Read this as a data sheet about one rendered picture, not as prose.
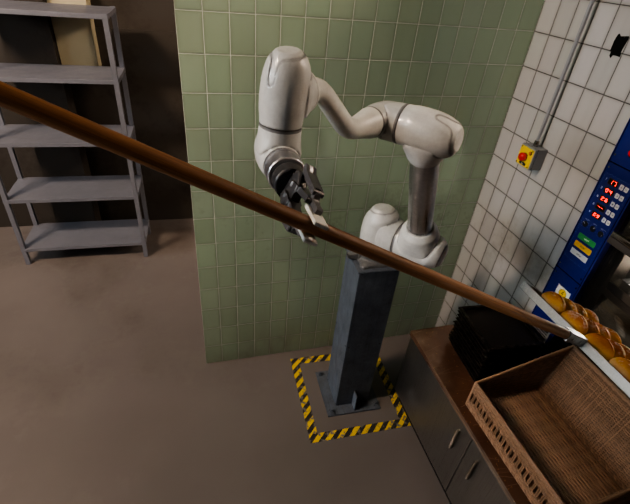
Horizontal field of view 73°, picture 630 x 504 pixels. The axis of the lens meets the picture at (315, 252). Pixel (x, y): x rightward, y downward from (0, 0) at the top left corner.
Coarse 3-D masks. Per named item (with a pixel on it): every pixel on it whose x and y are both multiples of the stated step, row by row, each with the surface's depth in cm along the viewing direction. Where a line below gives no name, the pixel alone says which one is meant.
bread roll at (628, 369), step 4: (612, 360) 129; (616, 360) 128; (620, 360) 127; (624, 360) 127; (628, 360) 127; (612, 364) 128; (616, 364) 127; (620, 364) 126; (624, 364) 126; (628, 364) 125; (616, 368) 126; (620, 368) 126; (624, 368) 125; (628, 368) 125; (620, 372) 125; (624, 372) 125; (628, 372) 124; (624, 376) 124; (628, 376) 124; (628, 380) 124
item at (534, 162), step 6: (522, 144) 203; (528, 144) 202; (522, 150) 203; (528, 150) 200; (534, 150) 197; (540, 150) 197; (546, 150) 197; (528, 156) 200; (534, 156) 197; (540, 156) 198; (516, 162) 208; (522, 162) 204; (528, 162) 200; (534, 162) 200; (540, 162) 200; (528, 168) 201; (534, 168) 202; (540, 168) 203
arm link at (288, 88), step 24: (288, 48) 92; (264, 72) 92; (288, 72) 90; (264, 96) 93; (288, 96) 92; (312, 96) 96; (336, 96) 111; (264, 120) 96; (288, 120) 95; (336, 120) 117; (360, 120) 129
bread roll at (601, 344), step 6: (588, 336) 136; (594, 336) 135; (600, 336) 134; (588, 342) 135; (594, 342) 133; (600, 342) 132; (606, 342) 132; (594, 348) 133; (600, 348) 132; (606, 348) 131; (612, 348) 131; (600, 354) 131; (606, 354) 131; (612, 354) 131
